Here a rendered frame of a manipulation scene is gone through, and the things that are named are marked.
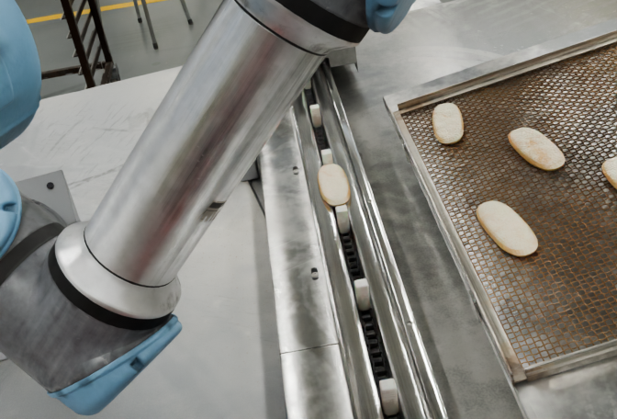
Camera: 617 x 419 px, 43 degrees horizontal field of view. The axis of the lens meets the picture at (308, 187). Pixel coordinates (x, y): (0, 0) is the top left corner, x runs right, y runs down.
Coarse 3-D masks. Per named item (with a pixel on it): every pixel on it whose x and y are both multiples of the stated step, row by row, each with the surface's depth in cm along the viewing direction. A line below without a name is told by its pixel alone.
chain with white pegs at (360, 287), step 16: (320, 128) 115; (320, 144) 111; (320, 160) 107; (336, 208) 90; (352, 240) 89; (352, 256) 87; (352, 272) 84; (368, 304) 79; (368, 320) 78; (368, 336) 76; (368, 352) 74; (384, 368) 72; (384, 384) 66; (384, 400) 66; (384, 416) 67; (400, 416) 66
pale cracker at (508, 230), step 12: (492, 204) 80; (504, 204) 80; (480, 216) 79; (492, 216) 78; (504, 216) 78; (516, 216) 77; (492, 228) 77; (504, 228) 76; (516, 228) 75; (528, 228) 75; (504, 240) 75; (516, 240) 74; (528, 240) 74; (516, 252) 73; (528, 252) 73
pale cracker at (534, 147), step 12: (516, 132) 90; (528, 132) 89; (516, 144) 88; (528, 144) 87; (540, 144) 86; (552, 144) 85; (528, 156) 85; (540, 156) 84; (552, 156) 84; (540, 168) 84; (552, 168) 83
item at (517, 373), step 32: (608, 32) 101; (512, 64) 102; (544, 64) 102; (576, 64) 100; (448, 96) 103; (512, 96) 98; (544, 96) 96; (512, 128) 92; (544, 128) 90; (608, 128) 86; (416, 160) 93; (448, 160) 91; (480, 160) 89; (512, 160) 87; (480, 192) 84; (512, 192) 82; (608, 192) 77; (448, 224) 81; (480, 224) 79; (608, 224) 73; (480, 256) 75; (608, 256) 70; (480, 288) 71; (608, 288) 67; (512, 352) 64; (576, 352) 61; (608, 352) 61; (512, 384) 62
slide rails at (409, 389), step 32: (320, 96) 121; (352, 192) 96; (320, 224) 91; (352, 224) 90; (384, 288) 80; (352, 320) 76; (384, 320) 76; (352, 352) 73; (352, 384) 69; (416, 384) 68; (416, 416) 65
